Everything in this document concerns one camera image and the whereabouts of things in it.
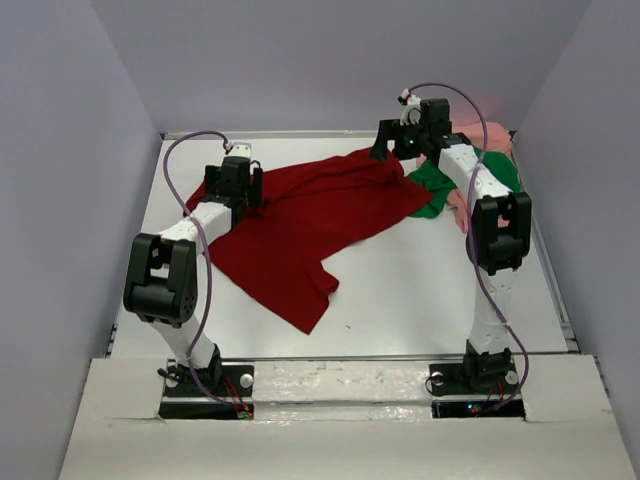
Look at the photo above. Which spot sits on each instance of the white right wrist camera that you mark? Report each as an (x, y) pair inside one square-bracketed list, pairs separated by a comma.
[(411, 113)]

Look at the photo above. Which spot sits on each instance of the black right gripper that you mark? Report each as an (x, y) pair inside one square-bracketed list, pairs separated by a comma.
[(392, 130)]

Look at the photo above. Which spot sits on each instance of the aluminium left table rail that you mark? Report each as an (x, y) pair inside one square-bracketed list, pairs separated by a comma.
[(111, 340)]

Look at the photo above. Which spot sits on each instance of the red t-shirt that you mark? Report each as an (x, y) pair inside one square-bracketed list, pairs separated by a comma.
[(311, 211)]

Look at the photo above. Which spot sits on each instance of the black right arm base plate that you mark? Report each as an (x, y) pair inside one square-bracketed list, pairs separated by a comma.
[(455, 395)]

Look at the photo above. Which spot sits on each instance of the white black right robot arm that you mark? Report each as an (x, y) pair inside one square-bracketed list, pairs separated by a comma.
[(498, 240)]

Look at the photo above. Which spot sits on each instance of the green t-shirt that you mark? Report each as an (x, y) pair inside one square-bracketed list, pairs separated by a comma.
[(452, 189)]

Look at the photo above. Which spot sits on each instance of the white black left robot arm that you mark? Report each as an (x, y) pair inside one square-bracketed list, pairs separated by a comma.
[(161, 286)]

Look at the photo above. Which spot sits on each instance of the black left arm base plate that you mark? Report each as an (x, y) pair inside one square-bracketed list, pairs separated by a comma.
[(184, 398)]

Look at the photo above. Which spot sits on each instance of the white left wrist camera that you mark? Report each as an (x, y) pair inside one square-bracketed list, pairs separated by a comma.
[(239, 149)]

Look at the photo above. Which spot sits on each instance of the aluminium table rail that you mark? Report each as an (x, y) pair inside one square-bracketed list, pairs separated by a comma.
[(537, 312), (111, 340)]

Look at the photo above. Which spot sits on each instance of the white front cover board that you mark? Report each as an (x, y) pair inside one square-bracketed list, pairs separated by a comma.
[(347, 420)]

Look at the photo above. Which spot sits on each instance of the aluminium right table rail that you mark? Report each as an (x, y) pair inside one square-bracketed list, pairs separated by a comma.
[(537, 312)]

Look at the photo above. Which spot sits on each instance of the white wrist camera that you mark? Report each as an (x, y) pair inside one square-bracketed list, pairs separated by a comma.
[(239, 149), (411, 113)]

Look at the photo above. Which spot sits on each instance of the pink t-shirt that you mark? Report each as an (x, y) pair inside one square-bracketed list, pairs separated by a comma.
[(499, 140)]

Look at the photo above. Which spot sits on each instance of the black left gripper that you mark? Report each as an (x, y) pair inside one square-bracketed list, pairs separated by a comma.
[(253, 189)]

